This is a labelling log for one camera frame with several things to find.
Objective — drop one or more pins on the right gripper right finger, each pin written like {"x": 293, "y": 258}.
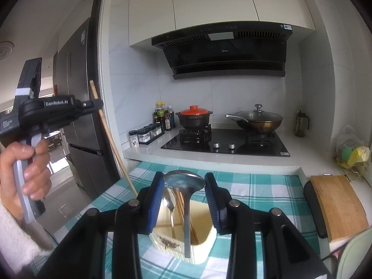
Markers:
{"x": 220, "y": 205}

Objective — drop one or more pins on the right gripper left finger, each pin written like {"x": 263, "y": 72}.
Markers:
{"x": 150, "y": 201}

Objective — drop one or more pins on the brown chopstick pair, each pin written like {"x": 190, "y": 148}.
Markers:
{"x": 180, "y": 206}

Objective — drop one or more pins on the large steel spoon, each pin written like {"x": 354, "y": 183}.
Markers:
{"x": 187, "y": 183}

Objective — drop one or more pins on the brown wooden chopstick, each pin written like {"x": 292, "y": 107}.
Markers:
{"x": 107, "y": 117}

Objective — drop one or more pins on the small steel spoon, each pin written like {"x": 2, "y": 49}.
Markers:
{"x": 170, "y": 202}

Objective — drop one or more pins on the light wooden chopstick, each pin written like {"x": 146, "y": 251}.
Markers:
{"x": 193, "y": 233}

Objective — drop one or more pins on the white sleeved left forearm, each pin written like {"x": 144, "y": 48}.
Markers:
{"x": 21, "y": 243}

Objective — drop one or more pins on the person's left hand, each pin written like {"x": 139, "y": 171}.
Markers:
{"x": 36, "y": 175}

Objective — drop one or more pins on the teal checkered tablecloth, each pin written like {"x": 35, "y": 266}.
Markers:
{"x": 258, "y": 191}

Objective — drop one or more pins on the black gas stove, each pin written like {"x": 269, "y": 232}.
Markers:
{"x": 228, "y": 141}

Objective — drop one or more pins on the dark grey refrigerator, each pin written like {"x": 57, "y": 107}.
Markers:
{"x": 85, "y": 136}

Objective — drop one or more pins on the spice jar rack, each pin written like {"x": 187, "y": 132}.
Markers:
{"x": 145, "y": 135}

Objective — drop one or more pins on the sauce bottles group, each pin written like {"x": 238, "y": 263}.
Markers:
{"x": 163, "y": 116}

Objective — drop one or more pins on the black clay pot orange lid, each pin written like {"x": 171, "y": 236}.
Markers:
{"x": 194, "y": 117}

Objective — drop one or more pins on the black wok with glass lid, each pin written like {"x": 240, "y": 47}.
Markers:
{"x": 257, "y": 120}

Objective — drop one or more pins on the dark glass kettle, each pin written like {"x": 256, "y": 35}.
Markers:
{"x": 302, "y": 124}

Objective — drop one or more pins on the wooden cutting board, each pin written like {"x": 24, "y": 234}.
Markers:
{"x": 341, "y": 208}

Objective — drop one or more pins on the yellow green sponges in rack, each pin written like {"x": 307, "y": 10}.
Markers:
{"x": 352, "y": 156}

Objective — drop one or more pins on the black range hood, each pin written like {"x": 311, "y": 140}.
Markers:
{"x": 227, "y": 48}

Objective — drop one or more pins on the white upper cabinets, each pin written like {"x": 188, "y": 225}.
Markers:
{"x": 150, "y": 18}

